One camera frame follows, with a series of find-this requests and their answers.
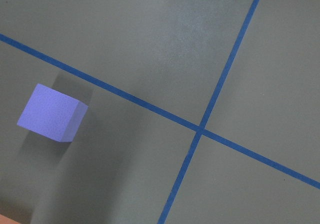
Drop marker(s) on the purple foam block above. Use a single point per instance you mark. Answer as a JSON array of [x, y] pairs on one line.
[[52, 114]]

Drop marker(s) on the orange foam block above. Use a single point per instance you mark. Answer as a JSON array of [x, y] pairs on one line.
[[6, 220]]

